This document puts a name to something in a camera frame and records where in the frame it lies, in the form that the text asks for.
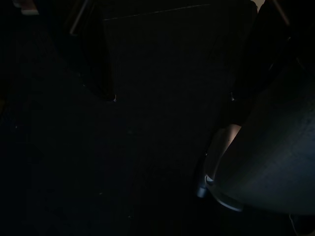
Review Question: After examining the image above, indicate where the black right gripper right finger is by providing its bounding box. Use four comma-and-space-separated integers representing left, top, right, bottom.
231, 0, 293, 118

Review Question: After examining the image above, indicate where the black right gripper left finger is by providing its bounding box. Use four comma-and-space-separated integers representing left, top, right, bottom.
66, 0, 116, 102

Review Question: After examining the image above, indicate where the dark grey robot right leg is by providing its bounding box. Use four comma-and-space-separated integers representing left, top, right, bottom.
214, 56, 315, 217

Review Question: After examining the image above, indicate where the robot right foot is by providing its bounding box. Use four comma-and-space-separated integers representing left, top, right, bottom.
196, 124, 244, 212

